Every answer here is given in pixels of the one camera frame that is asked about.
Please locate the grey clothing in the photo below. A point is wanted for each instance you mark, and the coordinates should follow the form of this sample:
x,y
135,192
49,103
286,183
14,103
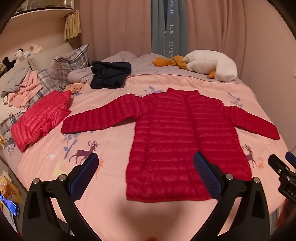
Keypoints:
x,y
15,80

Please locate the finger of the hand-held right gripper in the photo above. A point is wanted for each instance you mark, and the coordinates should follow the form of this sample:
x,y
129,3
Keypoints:
x,y
291,157
276,163

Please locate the yellow snack bag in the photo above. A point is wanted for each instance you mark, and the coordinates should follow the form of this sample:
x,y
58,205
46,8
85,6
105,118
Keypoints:
x,y
9,185

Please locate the pink curtain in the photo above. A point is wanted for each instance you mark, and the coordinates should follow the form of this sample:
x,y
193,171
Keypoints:
x,y
219,25
115,25

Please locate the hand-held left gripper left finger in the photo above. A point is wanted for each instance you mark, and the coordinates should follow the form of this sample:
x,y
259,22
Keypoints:
x,y
89,166

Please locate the dark navy garment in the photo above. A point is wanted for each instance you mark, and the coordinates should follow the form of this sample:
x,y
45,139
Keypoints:
x,y
108,74

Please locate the pink clothing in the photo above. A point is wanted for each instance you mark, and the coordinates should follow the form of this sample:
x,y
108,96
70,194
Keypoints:
x,y
27,88

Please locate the cream plush toy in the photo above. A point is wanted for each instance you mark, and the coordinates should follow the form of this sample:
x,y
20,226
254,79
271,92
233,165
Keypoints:
x,y
34,49

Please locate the yellow pleated fabric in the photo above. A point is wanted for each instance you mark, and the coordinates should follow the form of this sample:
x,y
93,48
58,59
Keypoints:
x,y
72,25

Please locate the red down jacket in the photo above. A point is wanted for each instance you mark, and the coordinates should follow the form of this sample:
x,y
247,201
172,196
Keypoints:
x,y
173,139

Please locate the white goose plush toy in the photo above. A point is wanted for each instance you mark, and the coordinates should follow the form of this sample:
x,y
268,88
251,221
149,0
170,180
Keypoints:
x,y
208,62

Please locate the folded pink-red down jacket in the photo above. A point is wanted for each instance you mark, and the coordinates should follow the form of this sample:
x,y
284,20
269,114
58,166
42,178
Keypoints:
x,y
39,118

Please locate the small orange plush toy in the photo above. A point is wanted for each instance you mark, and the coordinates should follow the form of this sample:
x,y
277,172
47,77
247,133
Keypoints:
x,y
74,88

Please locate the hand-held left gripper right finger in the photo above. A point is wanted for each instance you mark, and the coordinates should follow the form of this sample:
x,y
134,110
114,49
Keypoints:
x,y
207,173

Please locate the black plush toy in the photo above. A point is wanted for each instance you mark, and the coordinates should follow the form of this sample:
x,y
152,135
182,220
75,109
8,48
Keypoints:
x,y
7,62

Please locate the pink printed duvet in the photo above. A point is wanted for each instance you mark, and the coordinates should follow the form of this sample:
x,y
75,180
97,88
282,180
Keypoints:
x,y
108,111

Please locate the smartphone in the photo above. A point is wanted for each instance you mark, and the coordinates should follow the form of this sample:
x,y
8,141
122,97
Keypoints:
x,y
10,206

